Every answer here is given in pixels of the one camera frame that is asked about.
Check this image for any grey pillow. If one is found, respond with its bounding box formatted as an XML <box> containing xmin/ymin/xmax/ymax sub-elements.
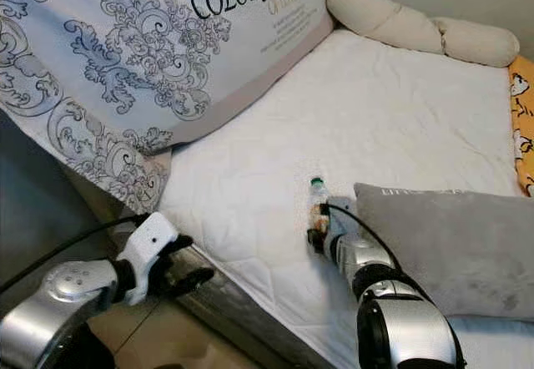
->
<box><xmin>354</xmin><ymin>183</ymin><xmax>534</xmax><ymax>318</ymax></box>

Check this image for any white quilted mattress pad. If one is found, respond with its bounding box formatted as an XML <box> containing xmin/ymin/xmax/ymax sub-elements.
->
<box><xmin>159</xmin><ymin>28</ymin><xmax>534</xmax><ymax>369</ymax></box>

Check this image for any blue white ornament print quilt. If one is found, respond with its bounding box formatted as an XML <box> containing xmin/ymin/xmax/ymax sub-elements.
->
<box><xmin>0</xmin><ymin>0</ymin><xmax>355</xmax><ymax>214</ymax></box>

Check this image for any long beige bolster pillow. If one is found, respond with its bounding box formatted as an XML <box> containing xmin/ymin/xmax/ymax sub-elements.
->
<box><xmin>326</xmin><ymin>0</ymin><xmax>521</xmax><ymax>68</ymax></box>

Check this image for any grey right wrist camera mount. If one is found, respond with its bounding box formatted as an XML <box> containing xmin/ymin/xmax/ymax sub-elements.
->
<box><xmin>325</xmin><ymin>196</ymin><xmax>397</xmax><ymax>282</ymax></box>

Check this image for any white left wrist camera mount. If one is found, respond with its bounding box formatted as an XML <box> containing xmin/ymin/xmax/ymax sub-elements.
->
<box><xmin>115</xmin><ymin>212</ymin><xmax>179</xmax><ymax>306</ymax></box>

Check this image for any grey bed frame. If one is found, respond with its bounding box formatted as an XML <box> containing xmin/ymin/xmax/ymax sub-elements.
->
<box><xmin>108</xmin><ymin>219</ymin><xmax>343</xmax><ymax>369</ymax></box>

